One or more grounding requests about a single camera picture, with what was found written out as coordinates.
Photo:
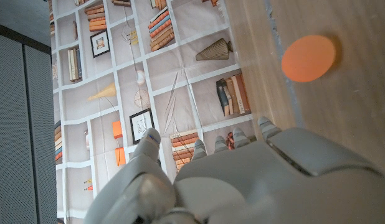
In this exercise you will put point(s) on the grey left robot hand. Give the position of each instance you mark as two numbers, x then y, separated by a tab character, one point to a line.
258	186

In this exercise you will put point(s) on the grey tape outline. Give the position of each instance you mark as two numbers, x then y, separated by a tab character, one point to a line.
278	40

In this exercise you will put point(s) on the printed bookshelf backdrop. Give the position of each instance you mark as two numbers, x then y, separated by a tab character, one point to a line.
180	62

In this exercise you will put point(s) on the grey perforated panel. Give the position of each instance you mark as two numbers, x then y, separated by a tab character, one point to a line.
12	124

